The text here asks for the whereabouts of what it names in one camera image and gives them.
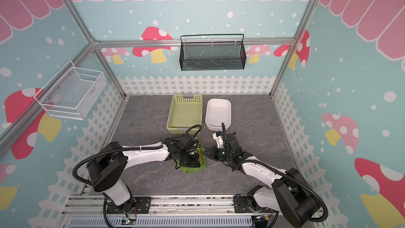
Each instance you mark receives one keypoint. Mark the white wire mesh basket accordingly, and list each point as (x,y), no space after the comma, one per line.
(73,93)

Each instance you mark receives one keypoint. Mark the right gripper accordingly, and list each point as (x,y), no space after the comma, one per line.
(217,153)

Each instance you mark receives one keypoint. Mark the aluminium mounting rail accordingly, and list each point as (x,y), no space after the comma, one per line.
(166,211)

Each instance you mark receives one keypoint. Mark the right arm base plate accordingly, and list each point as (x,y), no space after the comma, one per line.
(246,204)

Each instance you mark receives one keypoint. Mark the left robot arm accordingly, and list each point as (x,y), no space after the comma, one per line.
(103,170)

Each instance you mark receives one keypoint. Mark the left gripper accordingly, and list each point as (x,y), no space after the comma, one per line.
(194,163)

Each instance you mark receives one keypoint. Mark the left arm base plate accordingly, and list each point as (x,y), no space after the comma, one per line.
(134,205)

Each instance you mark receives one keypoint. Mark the black wire mesh basket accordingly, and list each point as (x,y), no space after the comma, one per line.
(210,52)

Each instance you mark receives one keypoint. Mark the green paper napkin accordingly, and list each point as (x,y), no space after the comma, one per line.
(202,163)

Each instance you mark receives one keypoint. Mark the green perforated plastic basket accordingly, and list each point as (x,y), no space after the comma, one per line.
(185,111)

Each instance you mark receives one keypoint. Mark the white plastic tub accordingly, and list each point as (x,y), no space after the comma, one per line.
(218,111)

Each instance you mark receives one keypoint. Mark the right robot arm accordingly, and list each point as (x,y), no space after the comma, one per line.
(288,192)

